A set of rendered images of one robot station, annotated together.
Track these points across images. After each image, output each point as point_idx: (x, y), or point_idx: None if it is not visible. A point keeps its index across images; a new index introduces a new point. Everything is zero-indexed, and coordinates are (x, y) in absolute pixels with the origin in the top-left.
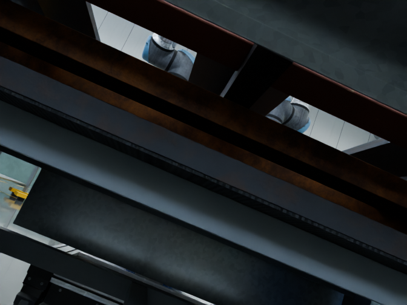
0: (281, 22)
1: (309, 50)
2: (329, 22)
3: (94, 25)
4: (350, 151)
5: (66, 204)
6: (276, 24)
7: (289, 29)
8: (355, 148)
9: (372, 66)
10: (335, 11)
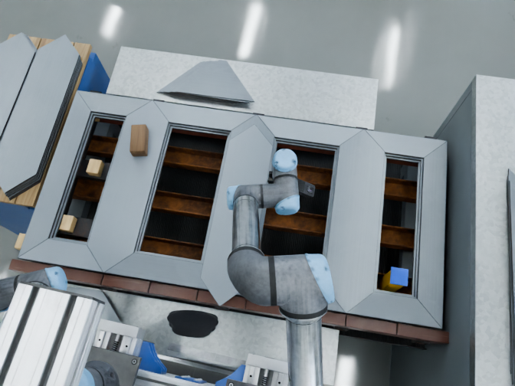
0: (262, 111)
1: (250, 113)
2: (254, 103)
3: (329, 195)
4: (157, 181)
5: None
6: (263, 112)
7: (259, 112)
8: (155, 179)
9: (234, 107)
10: (255, 99)
